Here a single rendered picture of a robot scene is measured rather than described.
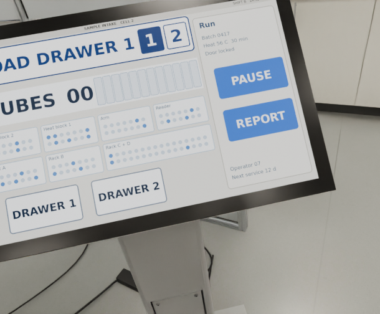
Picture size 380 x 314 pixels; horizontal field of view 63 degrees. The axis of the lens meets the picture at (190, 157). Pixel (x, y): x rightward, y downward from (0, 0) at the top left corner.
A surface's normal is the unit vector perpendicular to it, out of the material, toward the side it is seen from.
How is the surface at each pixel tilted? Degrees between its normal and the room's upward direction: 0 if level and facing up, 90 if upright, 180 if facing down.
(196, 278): 90
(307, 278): 0
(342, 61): 90
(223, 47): 50
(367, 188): 0
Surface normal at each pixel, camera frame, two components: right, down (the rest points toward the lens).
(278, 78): 0.05, -0.09
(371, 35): -0.42, 0.57
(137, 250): 0.17, 0.55
